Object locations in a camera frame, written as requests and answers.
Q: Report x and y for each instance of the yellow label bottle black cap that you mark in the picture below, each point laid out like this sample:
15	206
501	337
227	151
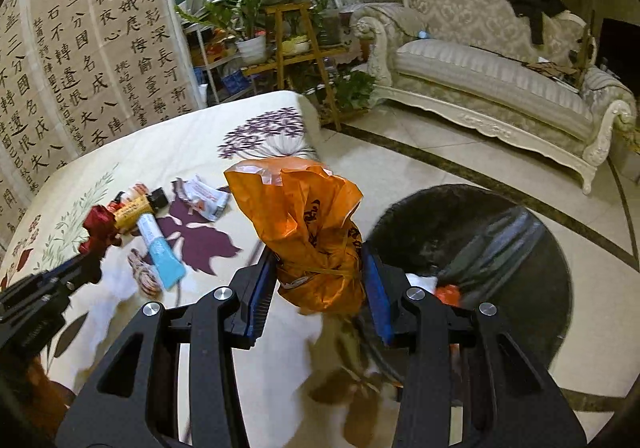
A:
130	212

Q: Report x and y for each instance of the wooden plant stand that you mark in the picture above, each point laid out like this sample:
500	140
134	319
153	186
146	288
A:
280	28

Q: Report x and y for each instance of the leafy ivy plant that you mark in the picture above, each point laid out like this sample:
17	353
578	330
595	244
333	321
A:
352	91

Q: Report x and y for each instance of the small blue white bottle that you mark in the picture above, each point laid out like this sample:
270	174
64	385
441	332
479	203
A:
424	34

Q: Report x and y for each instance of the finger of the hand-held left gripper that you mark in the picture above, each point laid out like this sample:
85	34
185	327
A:
75	270

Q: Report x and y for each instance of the teal white tube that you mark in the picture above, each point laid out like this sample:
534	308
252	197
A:
162	258

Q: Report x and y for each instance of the brown plaid ribbon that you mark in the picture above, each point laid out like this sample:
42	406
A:
145	275

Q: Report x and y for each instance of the red wrapper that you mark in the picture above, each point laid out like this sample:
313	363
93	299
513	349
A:
100	228

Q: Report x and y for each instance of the white metal shelf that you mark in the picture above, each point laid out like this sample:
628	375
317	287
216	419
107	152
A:
205	63

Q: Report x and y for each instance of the small red-orange plastic bag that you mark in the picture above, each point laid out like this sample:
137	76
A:
447	295

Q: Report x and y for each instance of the cream carved sofa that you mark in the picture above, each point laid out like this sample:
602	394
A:
475	73

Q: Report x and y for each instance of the trash bin black liner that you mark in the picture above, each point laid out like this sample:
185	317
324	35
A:
500	253

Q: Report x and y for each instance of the small white bottle red label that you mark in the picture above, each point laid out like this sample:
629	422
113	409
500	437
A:
137	190

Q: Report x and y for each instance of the orange plastic bag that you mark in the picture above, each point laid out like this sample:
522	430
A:
310	228

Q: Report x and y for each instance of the calligraphy paper sheet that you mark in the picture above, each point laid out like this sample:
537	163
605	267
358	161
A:
145	28
25	128
70	53

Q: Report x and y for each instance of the brown papers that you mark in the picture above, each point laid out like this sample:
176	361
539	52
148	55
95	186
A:
547	69

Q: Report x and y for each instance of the person's left forearm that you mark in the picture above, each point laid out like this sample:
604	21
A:
42	393

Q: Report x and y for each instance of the white torn wrapper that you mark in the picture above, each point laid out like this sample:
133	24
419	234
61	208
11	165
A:
202	198

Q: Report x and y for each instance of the blue crate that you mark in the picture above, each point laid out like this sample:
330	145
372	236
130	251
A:
235	84

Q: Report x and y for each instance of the floral tablecloth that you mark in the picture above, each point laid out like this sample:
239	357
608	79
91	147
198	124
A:
210	143

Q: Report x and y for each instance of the yellow flower pot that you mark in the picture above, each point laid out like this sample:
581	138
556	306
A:
296	46

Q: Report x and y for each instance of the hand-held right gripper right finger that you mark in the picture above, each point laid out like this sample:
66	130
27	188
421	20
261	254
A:
377	303

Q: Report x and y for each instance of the green plant white pot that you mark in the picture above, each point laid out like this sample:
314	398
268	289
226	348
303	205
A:
252	49

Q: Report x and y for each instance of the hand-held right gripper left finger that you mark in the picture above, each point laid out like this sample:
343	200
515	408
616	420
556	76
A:
260	303

